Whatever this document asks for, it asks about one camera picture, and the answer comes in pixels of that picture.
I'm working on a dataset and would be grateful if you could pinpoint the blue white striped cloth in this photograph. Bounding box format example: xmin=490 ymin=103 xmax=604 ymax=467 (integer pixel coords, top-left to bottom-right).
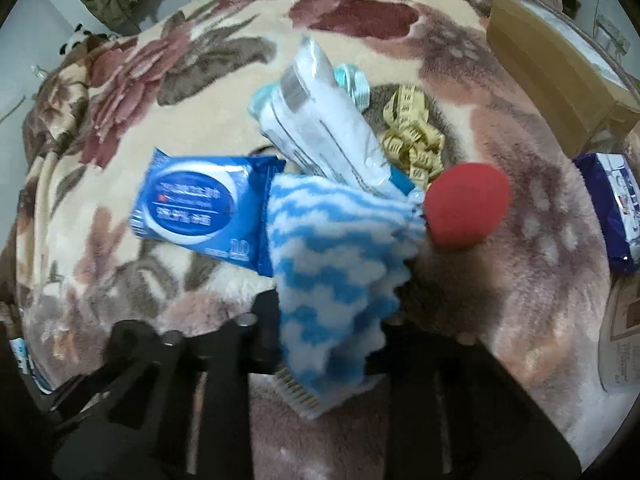
xmin=266 ymin=174 xmax=425 ymax=419

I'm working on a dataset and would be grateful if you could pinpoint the red round sponge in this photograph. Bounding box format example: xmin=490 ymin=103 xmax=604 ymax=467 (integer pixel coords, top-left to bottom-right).
xmin=423 ymin=162 xmax=511 ymax=252

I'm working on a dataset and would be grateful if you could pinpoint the blue wet wipes pack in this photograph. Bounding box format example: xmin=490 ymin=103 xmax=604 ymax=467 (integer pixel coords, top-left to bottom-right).
xmin=129 ymin=148 xmax=285 ymax=278

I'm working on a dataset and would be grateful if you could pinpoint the yellow measuring tape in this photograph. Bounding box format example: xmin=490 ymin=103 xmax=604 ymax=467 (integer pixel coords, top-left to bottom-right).
xmin=382 ymin=84 xmax=445 ymax=191

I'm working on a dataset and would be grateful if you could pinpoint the white plastic mask package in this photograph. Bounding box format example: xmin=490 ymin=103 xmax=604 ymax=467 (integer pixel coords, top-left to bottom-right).
xmin=258 ymin=37 xmax=424 ymax=203

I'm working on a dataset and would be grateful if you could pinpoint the teal surgical face mask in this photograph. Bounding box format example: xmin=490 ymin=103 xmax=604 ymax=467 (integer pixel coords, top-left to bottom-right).
xmin=247 ymin=63 xmax=371 ymax=120

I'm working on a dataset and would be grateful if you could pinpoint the dark blue tissue pack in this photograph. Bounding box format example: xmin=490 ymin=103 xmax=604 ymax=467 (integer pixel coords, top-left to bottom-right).
xmin=573 ymin=153 xmax=639 ymax=275

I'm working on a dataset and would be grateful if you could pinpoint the brown cardboard box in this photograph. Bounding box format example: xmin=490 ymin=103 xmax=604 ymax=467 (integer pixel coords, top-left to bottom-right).
xmin=486 ymin=0 xmax=639 ymax=158

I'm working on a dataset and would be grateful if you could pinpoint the panda plush toy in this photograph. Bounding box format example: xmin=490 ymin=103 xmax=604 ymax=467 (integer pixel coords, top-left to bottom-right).
xmin=58 ymin=23 xmax=118 ymax=56

